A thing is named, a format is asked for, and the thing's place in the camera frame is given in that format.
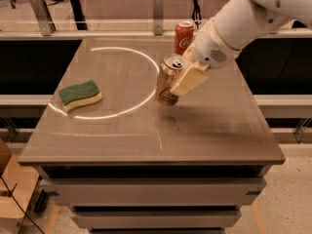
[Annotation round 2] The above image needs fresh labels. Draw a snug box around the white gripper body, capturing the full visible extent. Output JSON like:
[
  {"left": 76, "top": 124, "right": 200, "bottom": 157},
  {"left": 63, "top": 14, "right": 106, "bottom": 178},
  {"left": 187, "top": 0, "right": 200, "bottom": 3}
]
[{"left": 192, "top": 18, "right": 240, "bottom": 69}]

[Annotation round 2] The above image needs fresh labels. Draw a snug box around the green yellow sponge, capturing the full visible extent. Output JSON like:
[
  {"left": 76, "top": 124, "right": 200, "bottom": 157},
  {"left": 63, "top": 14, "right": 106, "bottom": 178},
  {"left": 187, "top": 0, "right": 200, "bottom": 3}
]
[{"left": 58, "top": 80, "right": 102, "bottom": 113}]

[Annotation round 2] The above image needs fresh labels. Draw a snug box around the grey drawer cabinet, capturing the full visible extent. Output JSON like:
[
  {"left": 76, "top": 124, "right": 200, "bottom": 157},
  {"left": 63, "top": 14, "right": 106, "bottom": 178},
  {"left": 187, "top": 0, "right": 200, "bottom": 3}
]
[{"left": 41, "top": 177, "right": 266, "bottom": 234}]

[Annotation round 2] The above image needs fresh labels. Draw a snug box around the metal rail bracket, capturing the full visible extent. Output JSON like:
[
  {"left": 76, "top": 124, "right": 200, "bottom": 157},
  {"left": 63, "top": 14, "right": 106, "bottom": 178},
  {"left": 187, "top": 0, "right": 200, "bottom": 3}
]
[
  {"left": 153, "top": 0, "right": 164, "bottom": 35},
  {"left": 29, "top": 0, "right": 54, "bottom": 36}
]

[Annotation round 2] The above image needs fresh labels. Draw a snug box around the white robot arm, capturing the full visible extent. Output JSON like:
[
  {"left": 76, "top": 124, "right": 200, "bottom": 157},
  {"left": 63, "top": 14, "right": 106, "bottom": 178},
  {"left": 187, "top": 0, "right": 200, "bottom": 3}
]
[{"left": 171, "top": 0, "right": 312, "bottom": 96}]

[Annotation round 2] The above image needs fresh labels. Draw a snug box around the orange gold soda can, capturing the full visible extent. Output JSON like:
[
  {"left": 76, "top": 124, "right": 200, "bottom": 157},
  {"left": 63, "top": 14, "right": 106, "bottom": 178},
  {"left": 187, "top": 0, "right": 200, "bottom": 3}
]
[{"left": 155, "top": 54, "right": 187, "bottom": 106}]

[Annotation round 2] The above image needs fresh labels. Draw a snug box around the black floor cable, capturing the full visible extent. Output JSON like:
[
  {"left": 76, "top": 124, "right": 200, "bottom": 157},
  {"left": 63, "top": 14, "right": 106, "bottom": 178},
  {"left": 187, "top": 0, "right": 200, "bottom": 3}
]
[{"left": 0, "top": 176, "right": 46, "bottom": 234}]

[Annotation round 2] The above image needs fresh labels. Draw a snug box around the middle metal rail bracket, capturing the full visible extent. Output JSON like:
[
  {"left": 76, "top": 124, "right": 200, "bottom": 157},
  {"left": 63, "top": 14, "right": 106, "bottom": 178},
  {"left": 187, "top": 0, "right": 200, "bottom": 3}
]
[{"left": 153, "top": 0, "right": 164, "bottom": 35}]

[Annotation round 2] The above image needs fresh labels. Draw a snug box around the red cola can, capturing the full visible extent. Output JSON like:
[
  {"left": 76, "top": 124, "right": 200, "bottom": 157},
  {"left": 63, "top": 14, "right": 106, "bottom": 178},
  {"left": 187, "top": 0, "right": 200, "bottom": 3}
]
[{"left": 175, "top": 21, "right": 194, "bottom": 55}]

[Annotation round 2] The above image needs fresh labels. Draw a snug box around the left metal rail bracket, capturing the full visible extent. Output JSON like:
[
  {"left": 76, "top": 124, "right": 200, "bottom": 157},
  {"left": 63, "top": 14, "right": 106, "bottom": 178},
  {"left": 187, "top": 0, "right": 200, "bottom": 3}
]
[{"left": 29, "top": 0, "right": 54, "bottom": 36}]

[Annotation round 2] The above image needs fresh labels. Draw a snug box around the cardboard box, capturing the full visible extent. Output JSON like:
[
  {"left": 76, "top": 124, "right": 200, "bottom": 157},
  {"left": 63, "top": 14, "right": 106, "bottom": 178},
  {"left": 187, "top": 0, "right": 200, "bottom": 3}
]
[{"left": 0, "top": 139, "right": 38, "bottom": 234}]

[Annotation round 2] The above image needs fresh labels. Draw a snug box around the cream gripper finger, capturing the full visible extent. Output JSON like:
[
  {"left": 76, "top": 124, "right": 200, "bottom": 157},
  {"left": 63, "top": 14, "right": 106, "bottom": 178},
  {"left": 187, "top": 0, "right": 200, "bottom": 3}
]
[
  {"left": 182, "top": 46, "right": 194, "bottom": 62},
  {"left": 171, "top": 62, "right": 208, "bottom": 97}
]

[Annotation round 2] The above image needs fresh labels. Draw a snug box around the black hanging cable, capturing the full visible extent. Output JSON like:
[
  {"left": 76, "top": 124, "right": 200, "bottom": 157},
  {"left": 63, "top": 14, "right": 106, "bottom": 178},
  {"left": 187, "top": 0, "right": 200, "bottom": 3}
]
[{"left": 190, "top": 0, "right": 203, "bottom": 30}]

